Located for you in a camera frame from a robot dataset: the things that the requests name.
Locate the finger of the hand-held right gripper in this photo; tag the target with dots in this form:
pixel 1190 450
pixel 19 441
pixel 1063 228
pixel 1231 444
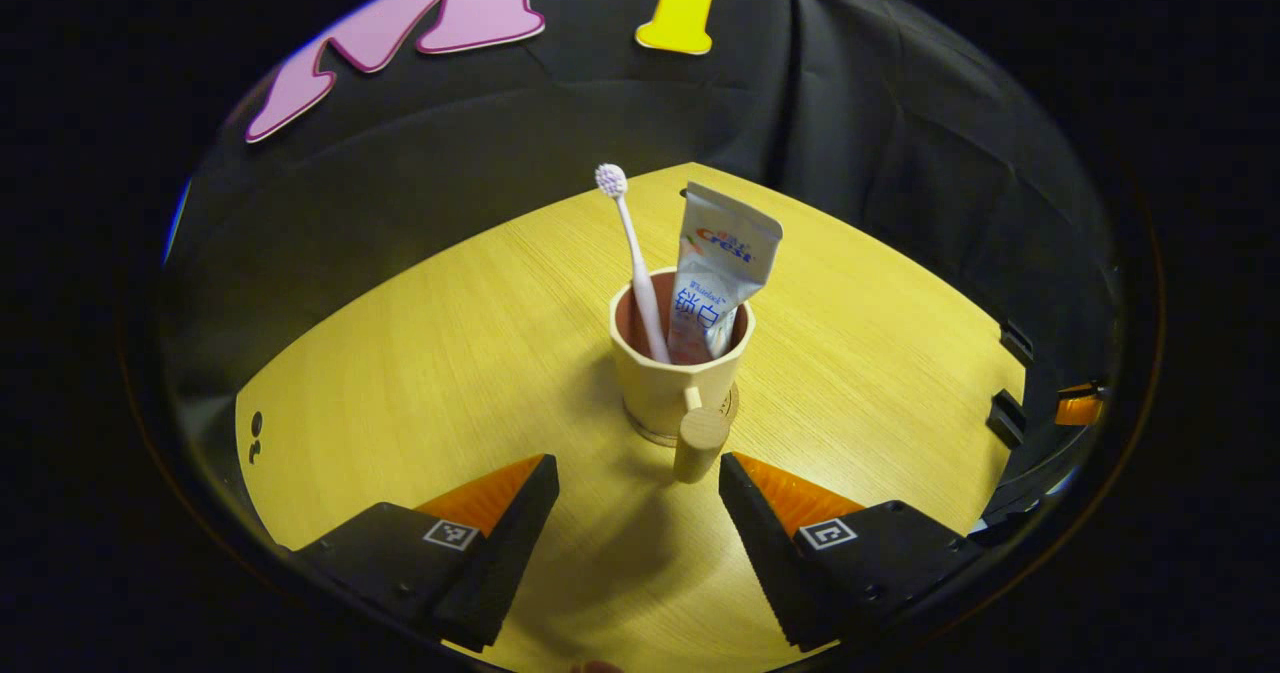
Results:
pixel 1080 405

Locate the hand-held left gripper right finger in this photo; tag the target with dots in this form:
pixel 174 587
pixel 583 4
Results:
pixel 765 553

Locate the black desk edge bracket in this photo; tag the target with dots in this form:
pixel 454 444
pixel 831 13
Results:
pixel 1017 343
pixel 1005 419

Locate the wooden desktop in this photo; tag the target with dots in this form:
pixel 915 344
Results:
pixel 450 373

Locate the round brown coaster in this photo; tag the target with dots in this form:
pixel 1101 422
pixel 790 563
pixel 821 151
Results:
pixel 734 408

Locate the black backdrop cloth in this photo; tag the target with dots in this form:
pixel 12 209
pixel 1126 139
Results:
pixel 400 183

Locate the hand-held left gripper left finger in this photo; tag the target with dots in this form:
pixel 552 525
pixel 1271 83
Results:
pixel 510 553

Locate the white toothpaste tube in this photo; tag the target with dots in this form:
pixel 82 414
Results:
pixel 720 263

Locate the pink white toothbrush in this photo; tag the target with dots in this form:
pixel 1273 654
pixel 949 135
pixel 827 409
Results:
pixel 635 253

